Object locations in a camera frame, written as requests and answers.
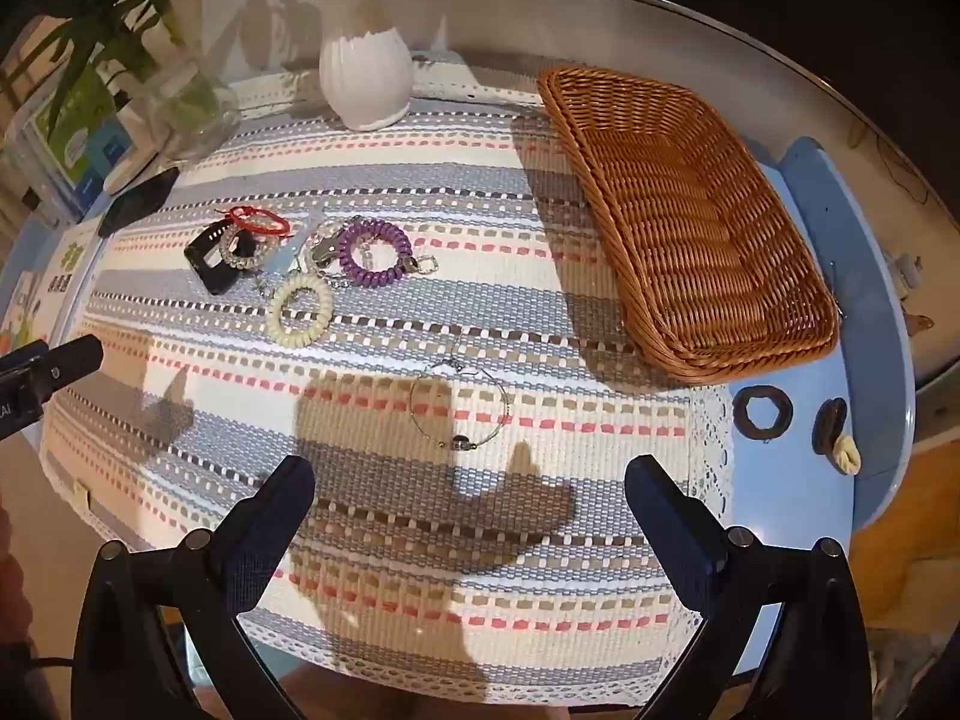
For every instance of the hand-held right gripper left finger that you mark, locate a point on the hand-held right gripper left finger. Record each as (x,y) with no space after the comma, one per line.
(262,540)

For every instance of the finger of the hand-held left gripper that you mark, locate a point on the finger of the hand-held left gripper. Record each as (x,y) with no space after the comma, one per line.
(64,364)

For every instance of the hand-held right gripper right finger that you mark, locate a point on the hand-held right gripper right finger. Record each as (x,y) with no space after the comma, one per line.
(675,532)

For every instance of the dark brown hair scrunchie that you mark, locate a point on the dark brown hair scrunchie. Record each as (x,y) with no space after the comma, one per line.
(739,412)

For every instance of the clear blue hair clip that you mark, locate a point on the clear blue hair clip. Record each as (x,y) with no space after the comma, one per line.
(289,259)

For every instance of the silver star hair clip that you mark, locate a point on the silver star hair clip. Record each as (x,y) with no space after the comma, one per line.
(324,251)

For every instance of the brown wicker basket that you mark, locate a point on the brown wicker basket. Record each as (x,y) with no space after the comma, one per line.
(675,225)

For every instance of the illustrated paper card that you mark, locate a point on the illustrated paper card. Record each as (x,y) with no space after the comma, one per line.
(69,266)

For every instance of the black hair claw clip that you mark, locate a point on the black hair claw clip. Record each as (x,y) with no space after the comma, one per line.
(202,262)

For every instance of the black phone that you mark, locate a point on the black phone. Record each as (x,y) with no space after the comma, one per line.
(139,201)

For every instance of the clear glass vase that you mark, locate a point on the clear glass vase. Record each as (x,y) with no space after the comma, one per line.
(187,109)

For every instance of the silver metal clip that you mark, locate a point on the silver metal clip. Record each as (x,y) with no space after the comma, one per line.
(836,291)

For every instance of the striped woven table mat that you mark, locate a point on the striped woven table mat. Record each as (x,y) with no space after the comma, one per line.
(450,277)

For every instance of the white teapot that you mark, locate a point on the white teapot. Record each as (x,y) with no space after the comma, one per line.
(905,270)

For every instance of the white ribbed vase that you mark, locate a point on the white ribbed vase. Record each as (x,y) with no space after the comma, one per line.
(366,67)

